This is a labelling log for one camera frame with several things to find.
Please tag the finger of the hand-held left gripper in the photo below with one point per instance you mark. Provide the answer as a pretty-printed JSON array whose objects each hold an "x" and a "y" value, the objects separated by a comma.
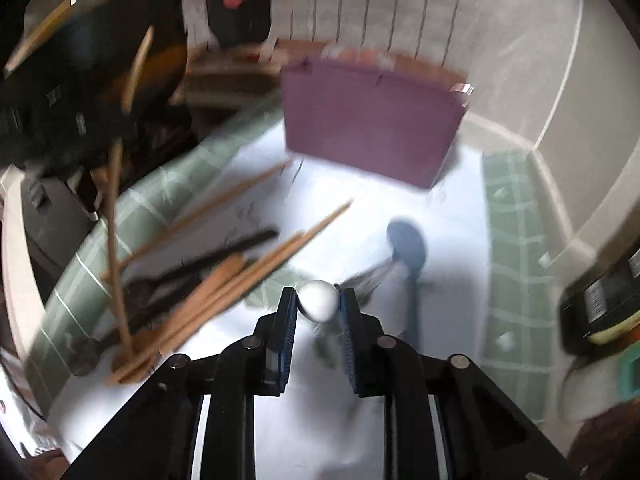
[{"x": 150, "y": 130}]

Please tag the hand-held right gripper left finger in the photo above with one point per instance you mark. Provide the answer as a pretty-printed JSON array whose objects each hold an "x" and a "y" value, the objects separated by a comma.
[{"x": 286, "y": 330}]

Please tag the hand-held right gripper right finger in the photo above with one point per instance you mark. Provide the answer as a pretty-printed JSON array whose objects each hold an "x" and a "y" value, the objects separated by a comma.
[{"x": 350, "y": 340}]

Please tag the white plastic spoon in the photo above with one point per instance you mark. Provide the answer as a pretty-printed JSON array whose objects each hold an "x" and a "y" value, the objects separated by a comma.
[{"x": 318, "y": 300}]

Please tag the wooden chopstick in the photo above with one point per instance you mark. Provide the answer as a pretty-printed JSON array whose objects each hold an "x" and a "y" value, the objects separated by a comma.
[
  {"x": 200, "y": 215},
  {"x": 190, "y": 320},
  {"x": 310, "y": 227},
  {"x": 215, "y": 285},
  {"x": 120, "y": 240},
  {"x": 270, "y": 260}
]

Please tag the purple utensil organizer box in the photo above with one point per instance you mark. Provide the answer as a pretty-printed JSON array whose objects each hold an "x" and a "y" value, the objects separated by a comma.
[{"x": 370, "y": 125}]

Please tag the yellow stick with white tip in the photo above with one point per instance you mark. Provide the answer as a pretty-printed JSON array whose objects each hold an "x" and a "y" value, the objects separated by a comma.
[{"x": 45, "y": 27}]

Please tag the blue-grey spoon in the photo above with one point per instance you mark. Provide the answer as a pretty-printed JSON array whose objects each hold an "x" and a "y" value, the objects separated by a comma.
[{"x": 407, "y": 247}]

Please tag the white printed paper sheet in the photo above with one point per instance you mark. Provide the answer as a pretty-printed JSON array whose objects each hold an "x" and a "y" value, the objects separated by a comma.
[{"x": 450, "y": 260}]

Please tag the green checked mat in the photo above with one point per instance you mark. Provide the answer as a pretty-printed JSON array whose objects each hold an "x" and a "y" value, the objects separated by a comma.
[{"x": 510, "y": 240}]

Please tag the dark grey spoon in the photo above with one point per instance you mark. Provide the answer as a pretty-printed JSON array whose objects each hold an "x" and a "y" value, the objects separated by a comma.
[{"x": 80, "y": 355}]

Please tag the plate with orange food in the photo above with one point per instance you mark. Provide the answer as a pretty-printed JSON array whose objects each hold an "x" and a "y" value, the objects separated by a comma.
[{"x": 350, "y": 55}]

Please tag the black bottle with label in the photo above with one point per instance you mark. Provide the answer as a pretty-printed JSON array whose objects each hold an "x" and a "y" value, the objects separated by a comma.
[{"x": 595, "y": 305}]

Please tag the white and teal container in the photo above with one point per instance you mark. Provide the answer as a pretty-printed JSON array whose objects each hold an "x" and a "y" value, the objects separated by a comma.
[{"x": 595, "y": 390}]

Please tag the reddish brown object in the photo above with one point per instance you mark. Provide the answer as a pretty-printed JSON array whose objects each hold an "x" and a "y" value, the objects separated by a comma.
[{"x": 605, "y": 440}]

